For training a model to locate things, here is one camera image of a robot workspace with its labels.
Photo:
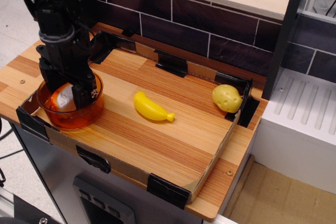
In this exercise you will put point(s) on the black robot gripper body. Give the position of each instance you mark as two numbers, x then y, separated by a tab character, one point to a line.
69	55

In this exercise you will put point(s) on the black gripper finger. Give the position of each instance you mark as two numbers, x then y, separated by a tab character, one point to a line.
52	78
81	97

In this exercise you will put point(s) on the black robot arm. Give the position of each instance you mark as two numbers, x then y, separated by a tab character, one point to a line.
53	18

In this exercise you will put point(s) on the orange transparent plastic pot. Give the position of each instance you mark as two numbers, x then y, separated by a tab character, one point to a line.
74	119

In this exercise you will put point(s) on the taped cardboard fence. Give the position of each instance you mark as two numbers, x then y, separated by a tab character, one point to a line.
190	162

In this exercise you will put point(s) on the yellow toy banana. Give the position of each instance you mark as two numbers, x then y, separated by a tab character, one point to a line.
150	109

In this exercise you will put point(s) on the grey toy oven panel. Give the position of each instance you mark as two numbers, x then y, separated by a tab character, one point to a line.
99	207

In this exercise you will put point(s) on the yellow toy potato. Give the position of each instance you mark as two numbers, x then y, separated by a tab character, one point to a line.
227	98

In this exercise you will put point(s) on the white toy sink drainboard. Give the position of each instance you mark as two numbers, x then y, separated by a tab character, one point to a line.
296	134

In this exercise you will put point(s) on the dark grey right post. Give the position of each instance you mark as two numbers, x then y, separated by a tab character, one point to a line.
280	49

